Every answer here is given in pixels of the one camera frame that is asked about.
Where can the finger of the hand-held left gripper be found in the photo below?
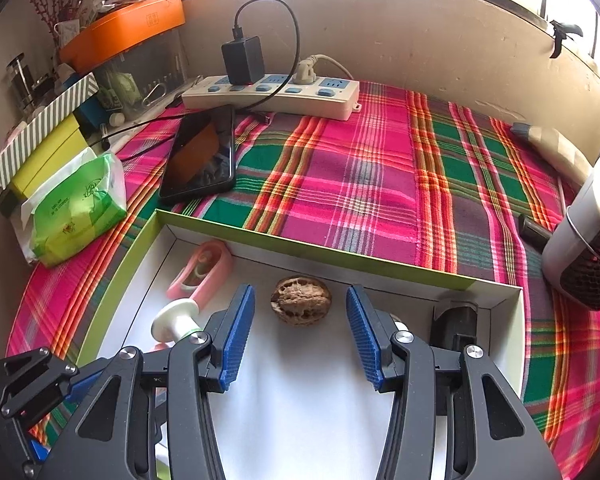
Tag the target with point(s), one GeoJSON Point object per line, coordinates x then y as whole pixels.
{"type": "Point", "coordinates": [75, 387]}
{"type": "Point", "coordinates": [39, 451]}

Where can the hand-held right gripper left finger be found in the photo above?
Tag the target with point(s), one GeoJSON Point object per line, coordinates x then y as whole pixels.
{"type": "Point", "coordinates": [237, 335]}

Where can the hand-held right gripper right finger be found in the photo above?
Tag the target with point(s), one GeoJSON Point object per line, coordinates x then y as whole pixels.
{"type": "Point", "coordinates": [365, 335]}

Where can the green white spool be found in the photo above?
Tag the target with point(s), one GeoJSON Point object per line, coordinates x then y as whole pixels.
{"type": "Point", "coordinates": [172, 322]}

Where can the brown walnut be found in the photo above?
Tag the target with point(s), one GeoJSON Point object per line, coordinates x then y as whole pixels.
{"type": "Point", "coordinates": [300, 302]}

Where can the pink grey plastic clip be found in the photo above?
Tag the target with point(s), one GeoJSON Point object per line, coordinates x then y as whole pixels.
{"type": "Point", "coordinates": [215, 265]}

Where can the green white cardboard box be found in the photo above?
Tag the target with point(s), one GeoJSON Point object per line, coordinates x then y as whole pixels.
{"type": "Point", "coordinates": [290, 390]}

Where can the black rectangular device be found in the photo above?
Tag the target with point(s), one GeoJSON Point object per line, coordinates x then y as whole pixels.
{"type": "Point", "coordinates": [455, 325]}

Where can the pink green plaid tablecloth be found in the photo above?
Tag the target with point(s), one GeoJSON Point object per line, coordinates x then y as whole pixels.
{"type": "Point", "coordinates": [355, 170]}

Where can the green tissue pack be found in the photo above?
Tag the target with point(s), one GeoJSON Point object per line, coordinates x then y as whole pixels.
{"type": "Point", "coordinates": [80, 210]}

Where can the black smartphone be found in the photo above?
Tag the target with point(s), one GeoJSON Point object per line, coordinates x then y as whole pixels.
{"type": "Point", "coordinates": [200, 160]}

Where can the yellow cardboard box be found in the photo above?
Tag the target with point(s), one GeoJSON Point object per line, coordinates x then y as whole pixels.
{"type": "Point", "coordinates": [50, 160]}

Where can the white power strip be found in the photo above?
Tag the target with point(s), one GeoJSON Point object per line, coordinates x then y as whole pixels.
{"type": "Point", "coordinates": [305, 100]}

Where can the small grey desk fan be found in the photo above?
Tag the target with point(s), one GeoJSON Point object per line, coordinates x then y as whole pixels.
{"type": "Point", "coordinates": [585, 210]}

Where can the small blue box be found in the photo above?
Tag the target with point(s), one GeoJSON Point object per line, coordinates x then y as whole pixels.
{"type": "Point", "coordinates": [91, 110]}

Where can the grey striped box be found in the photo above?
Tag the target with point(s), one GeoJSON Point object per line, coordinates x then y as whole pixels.
{"type": "Point", "coordinates": [55, 115]}

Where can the black charger adapter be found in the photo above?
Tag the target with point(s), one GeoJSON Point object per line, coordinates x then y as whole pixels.
{"type": "Point", "coordinates": [242, 60]}

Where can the clear plastic container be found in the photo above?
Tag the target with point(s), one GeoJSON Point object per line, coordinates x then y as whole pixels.
{"type": "Point", "coordinates": [155, 65]}

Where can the orange box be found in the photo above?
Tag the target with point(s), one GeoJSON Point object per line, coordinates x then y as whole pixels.
{"type": "Point", "coordinates": [130, 25]}

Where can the red flower branches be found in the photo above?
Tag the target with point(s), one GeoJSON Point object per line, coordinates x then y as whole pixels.
{"type": "Point", "coordinates": [40, 5]}

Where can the glass jar with metal frame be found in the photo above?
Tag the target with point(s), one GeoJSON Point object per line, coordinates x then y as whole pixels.
{"type": "Point", "coordinates": [20, 85]}

